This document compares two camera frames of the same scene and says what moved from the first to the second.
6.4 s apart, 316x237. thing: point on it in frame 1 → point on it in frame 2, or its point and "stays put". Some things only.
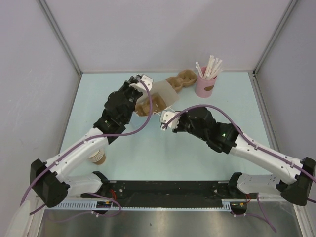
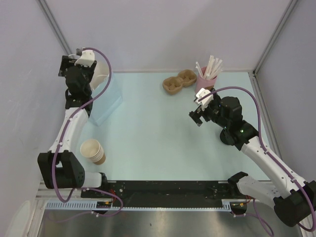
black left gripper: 126,86 → 65,62
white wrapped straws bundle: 213,69 stays put
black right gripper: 178,129 → 199,112
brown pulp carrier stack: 185,77 stays put
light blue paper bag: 163,95 → 109,100
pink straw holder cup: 205,88 stays put
